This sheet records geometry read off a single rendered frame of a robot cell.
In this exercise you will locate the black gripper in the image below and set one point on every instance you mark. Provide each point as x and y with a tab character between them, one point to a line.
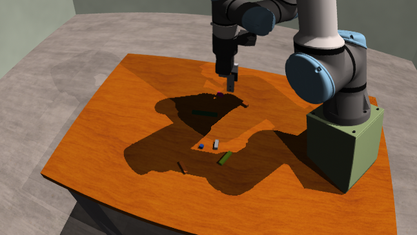
225	41

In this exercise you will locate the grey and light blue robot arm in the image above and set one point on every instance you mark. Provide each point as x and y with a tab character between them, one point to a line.
328	65

